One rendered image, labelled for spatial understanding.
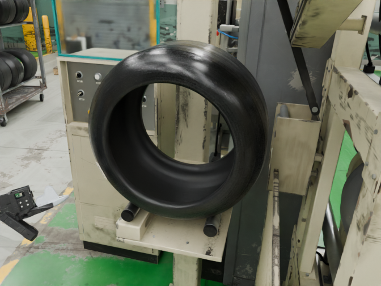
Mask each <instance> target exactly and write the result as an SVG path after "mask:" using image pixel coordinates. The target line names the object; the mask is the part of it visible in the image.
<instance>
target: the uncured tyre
mask: <svg viewBox="0 0 381 286"><path fill-rule="evenodd" d="M152 83H170V84H174V85H179V86H182V87H185V88H188V89H190V90H192V91H194V92H196V93H198V94H200V95H201V96H203V97H204V98H205V99H207V100H208V101H209V102H210V103H211V104H212V105H213V106H214V107H215V108H216V109H217V110H218V111H219V113H220V114H221V115H222V117H223V118H224V120H225V122H226V124H227V125H228V128H229V130H230V133H231V136H232V140H233V144H234V147H233V149H232V150H231V151H230V152H228V153H227V154H226V155H225V156H223V157H222V158H220V159H218V160H216V161H213V162H210V163H204V164H190V163H184V162H180V161H177V160H175V159H173V158H171V157H169V156H168V155H166V154H164V153H163V152H162V151H161V150H160V149H159V148H157V146H156V145H155V144H154V143H153V142H152V140H151V139H150V137H149V135H148V134H147V132H146V129H145V126H144V123H143V119H142V102H143V97H144V94H145V92H146V90H147V88H148V86H149V84H152ZM268 129H269V118H268V109H267V106H266V101H265V98H264V95H263V92H262V91H261V88H260V86H259V84H258V83H257V81H256V80H255V78H254V76H253V75H252V74H251V72H250V71H249V70H248V69H247V68H246V67H245V66H244V65H243V64H242V63H241V62H240V61H239V60H238V59H236V58H235V57H234V56H232V55H231V54H229V53H228V52H226V51H224V50H223V49H221V48H218V47H216V46H213V45H211V44H208V43H203V42H200V41H194V40H174V41H168V42H165V43H161V44H158V45H155V46H152V47H149V48H146V49H144V50H141V51H138V52H135V53H133V54H131V55H130V56H128V57H126V58H124V59H123V60H121V61H120V62H119V63H118V64H116V65H115V66H114V67H113V68H112V69H111V70H110V71H109V72H108V74H107V75H106V76H105V77H104V79H103V80H102V82H101V83H100V85H99V87H98V88H97V90H96V92H95V95H94V97H93V99H92V102H91V106H90V111H89V116H88V135H89V139H90V144H91V149H92V152H93V154H94V157H95V160H96V162H97V163H98V164H99V166H100V168H101V169H102V171H103V173H104V175H105V176H106V178H107V180H108V181H109V182H110V184H111V185H112V186H113V187H114V188H115V189H116V190H117V191H118V192H119V193H120V194H121V195H122V196H123V197H124V198H126V199H127V200H129V201H130V202H131V203H133V204H134V205H136V206H137V207H139V208H141V209H143V210H145V211H147V212H150V213H152V214H154V215H157V216H160V217H165V218H170V219H174V220H199V219H203V218H208V217H212V216H215V215H218V214H220V213H222V212H224V211H226V210H228V209H230V208H231V207H233V206H234V205H235V204H237V203H238V202H239V201H241V199H242V198H243V197H245V195H246V194H247V193H248V192H249V191H250V189H251V188H252V187H253V185H254V184H255V183H256V181H257V179H258V178H259V176H260V174H261V171H262V169H263V166H264V163H265V159H266V152H267V146H268Z"/></svg>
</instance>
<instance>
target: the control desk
mask: <svg viewBox="0 0 381 286"><path fill-rule="evenodd" d="M119 62H120V61H113V60H99V59H91V58H78V57H64V56H59V57H57V66H58V75H59V80H60V89H61V98H62V106H63V115H64V119H65V124H66V125H65V127H66V136H67V144H68V150H69V158H70V167H71V175H72V180H73V189H74V197H75V206H76V212H77V220H78V229H79V237H80V240H82V241H83V247H84V249H87V250H92V251H97V252H101V253H106V254H111V255H116V256H121V257H125V258H130V259H135V260H140V261H144V262H149V263H154V264H158V262H159V259H160V257H161V255H162V253H163V251H162V250H157V249H151V248H148V247H142V246H137V245H131V244H128V243H122V242H117V240H116V237H117V236H116V222H117V221H118V219H119V218H120V217H121V213H122V211H123V210H124V208H125V207H126V206H127V204H128V203H129V200H127V199H126V198H124V197H123V196H122V195H121V194H120V193H119V192H118V191H117V190H116V189H115V188H114V187H113V186H112V185H111V184H110V182H109V181H108V180H107V179H106V178H105V177H103V174H102V173H101V171H100V169H99V168H98V166H97V164H96V160H95V157H94V154H93V152H92V149H91V144H90V139H89V135H88V116H89V111H90V106H91V102H92V99H93V97H94V95H95V92H96V90H97V88H98V87H99V85H100V83H101V82H102V80H103V79H104V77H105V76H106V75H107V74H108V72H109V71H110V70H111V69H112V68H113V67H114V66H115V65H116V64H118V63H119ZM175 114H176V85H174V84H170V83H152V84H149V86H148V88H147V90H146V92H145V94H144V97H143V102H142V119H143V123H144V126H145V129H146V132H147V134H148V135H149V137H150V139H151V140H152V142H153V143H154V144H155V145H156V146H157V148H159V149H160V150H161V151H162V152H163V153H164V154H166V155H168V156H169V157H171V158H175Z"/></svg>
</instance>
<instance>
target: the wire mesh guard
mask: <svg viewBox="0 0 381 286"><path fill-rule="evenodd" d="M255 284H256V286H280V212H279V172H278V169H274V170H273V191H269V195H268V202H267V206H266V213H265V220H264V228H263V235H262V239H261V246H260V253H259V261H258V265H257V272H256V280H255Z"/></svg>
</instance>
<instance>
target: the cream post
mask: <svg viewBox="0 0 381 286"><path fill-rule="evenodd" d="M218 1H219V0H177V35H176V40H194V41H200V42H203V43H208V44H211V45H213V46H216V36H217V18H218ZM211 109H212V104H211V103H210V102H209V101H208V100H207V99H205V98H204V97H203V96H201V95H200V94H198V93H196V92H194V91H192V90H190V89H188V88H185V87H182V86H179V85H176V114H175V158H177V159H185V160H190V161H197V162H206V163H209V145H210V127H211ZM201 271H202V258H197V257H193V256H188V255H183V254H177V253H173V285H172V286H201V284H200V281H201Z"/></svg>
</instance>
